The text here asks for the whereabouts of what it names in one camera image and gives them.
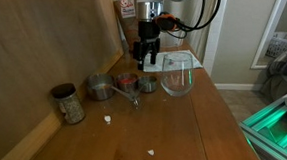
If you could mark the small steel measuring cup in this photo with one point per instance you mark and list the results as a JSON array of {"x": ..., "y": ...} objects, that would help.
[{"x": 149, "y": 86}]

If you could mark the white crumb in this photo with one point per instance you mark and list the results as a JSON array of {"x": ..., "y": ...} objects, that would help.
[
  {"x": 150, "y": 152},
  {"x": 107, "y": 119}
]

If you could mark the wooden backboard panel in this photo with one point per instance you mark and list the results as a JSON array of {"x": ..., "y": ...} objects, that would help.
[{"x": 41, "y": 46}]

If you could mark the white terry cloth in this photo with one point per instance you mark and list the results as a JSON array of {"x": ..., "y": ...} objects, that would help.
[{"x": 159, "y": 68}]

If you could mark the aluminium frame with green light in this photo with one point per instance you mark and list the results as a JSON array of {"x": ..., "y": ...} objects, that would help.
[{"x": 273, "y": 128}]

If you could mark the red gummy candy heap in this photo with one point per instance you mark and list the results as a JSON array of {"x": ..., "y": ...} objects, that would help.
[{"x": 127, "y": 81}]

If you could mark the brown paper bag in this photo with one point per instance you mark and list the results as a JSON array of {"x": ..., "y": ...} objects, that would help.
[{"x": 128, "y": 27}]

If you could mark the plaid blanket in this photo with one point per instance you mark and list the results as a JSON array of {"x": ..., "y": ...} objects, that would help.
[{"x": 286, "y": 68}]

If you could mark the white laundry basket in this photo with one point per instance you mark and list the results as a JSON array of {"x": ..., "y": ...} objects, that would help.
[{"x": 281, "y": 44}]

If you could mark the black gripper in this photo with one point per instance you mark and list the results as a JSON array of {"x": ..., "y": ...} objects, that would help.
[{"x": 149, "y": 31}]

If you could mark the clear plastic container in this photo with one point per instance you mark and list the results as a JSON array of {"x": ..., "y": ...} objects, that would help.
[{"x": 174, "y": 43}]

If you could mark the white door frame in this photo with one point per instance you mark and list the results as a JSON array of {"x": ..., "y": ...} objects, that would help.
[{"x": 270, "y": 25}]

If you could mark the large steel measuring cup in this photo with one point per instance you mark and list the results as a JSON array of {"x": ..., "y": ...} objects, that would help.
[{"x": 99, "y": 92}]

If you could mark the medium steel measuring cup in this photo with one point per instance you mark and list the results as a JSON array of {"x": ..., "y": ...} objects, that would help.
[{"x": 127, "y": 87}]

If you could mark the white baseboard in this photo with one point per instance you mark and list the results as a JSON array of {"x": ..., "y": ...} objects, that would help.
[{"x": 237, "y": 86}]

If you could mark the red and blue gummy bear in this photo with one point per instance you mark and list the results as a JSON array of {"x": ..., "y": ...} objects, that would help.
[{"x": 171, "y": 62}]

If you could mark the stemless clear glass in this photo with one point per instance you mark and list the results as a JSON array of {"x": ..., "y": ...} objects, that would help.
[{"x": 177, "y": 88}]

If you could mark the spice jar with dark lid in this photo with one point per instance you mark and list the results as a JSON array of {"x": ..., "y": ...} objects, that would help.
[{"x": 70, "y": 108}]

